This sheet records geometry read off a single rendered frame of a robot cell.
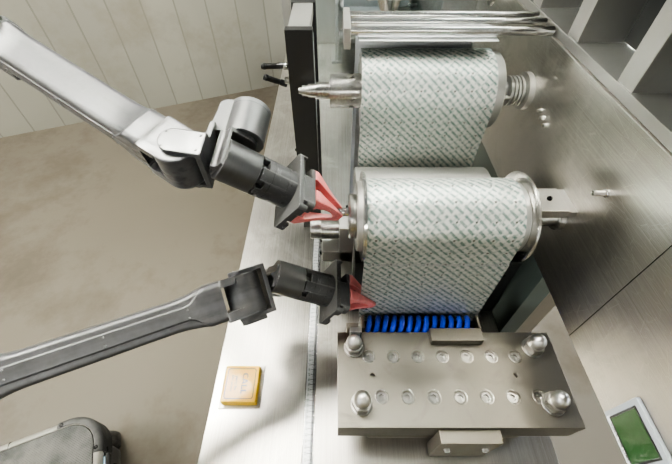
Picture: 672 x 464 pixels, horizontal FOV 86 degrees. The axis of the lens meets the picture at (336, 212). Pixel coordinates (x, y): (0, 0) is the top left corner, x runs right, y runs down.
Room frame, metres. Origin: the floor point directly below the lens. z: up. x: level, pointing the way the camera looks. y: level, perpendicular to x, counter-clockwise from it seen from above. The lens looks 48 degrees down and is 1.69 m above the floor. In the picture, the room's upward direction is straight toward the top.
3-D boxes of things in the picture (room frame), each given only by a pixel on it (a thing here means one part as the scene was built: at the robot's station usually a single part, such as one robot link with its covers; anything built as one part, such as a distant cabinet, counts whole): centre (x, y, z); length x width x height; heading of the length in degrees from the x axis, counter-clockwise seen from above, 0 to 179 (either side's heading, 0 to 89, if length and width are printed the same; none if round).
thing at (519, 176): (0.39, -0.29, 1.25); 0.15 x 0.01 x 0.15; 0
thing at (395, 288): (0.33, -0.16, 1.11); 0.23 x 0.01 x 0.18; 90
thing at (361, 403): (0.17, -0.04, 1.05); 0.04 x 0.04 x 0.04
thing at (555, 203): (0.39, -0.34, 1.28); 0.06 x 0.05 x 0.02; 90
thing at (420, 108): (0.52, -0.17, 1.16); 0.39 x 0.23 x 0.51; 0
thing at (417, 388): (0.21, -0.20, 1.00); 0.40 x 0.16 x 0.06; 90
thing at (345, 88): (0.64, -0.02, 1.34); 0.06 x 0.06 x 0.06; 0
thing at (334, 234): (0.43, 0.00, 1.05); 0.06 x 0.05 x 0.31; 90
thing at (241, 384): (0.23, 0.19, 0.91); 0.07 x 0.07 x 0.02; 0
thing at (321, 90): (0.64, 0.04, 1.34); 0.06 x 0.03 x 0.03; 90
